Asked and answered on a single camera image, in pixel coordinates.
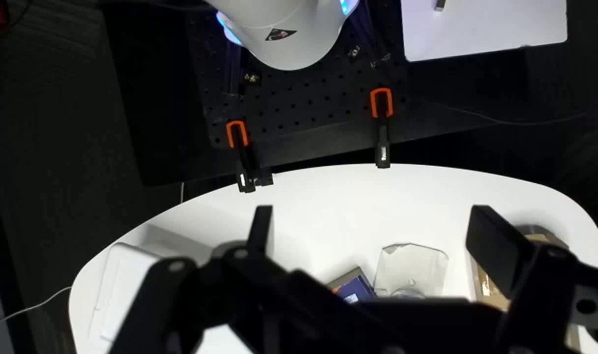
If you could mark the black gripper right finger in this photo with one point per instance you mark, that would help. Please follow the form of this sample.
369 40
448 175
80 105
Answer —
556 301

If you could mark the white rectangular panel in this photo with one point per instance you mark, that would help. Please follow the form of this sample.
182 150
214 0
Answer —
483 26

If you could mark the black perforated mounting board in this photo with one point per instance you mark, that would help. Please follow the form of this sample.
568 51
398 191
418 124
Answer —
312 110

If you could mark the black orange bar clamp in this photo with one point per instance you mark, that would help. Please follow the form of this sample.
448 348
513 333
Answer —
245 158
383 124

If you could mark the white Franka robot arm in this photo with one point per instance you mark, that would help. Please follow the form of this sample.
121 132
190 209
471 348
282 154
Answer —
280 32

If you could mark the white plastic container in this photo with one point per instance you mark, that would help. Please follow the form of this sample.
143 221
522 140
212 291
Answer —
123 287

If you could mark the blue hardcover book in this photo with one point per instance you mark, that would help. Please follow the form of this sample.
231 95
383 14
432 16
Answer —
355 285

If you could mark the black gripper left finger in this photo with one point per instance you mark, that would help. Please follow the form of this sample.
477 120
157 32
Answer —
182 295

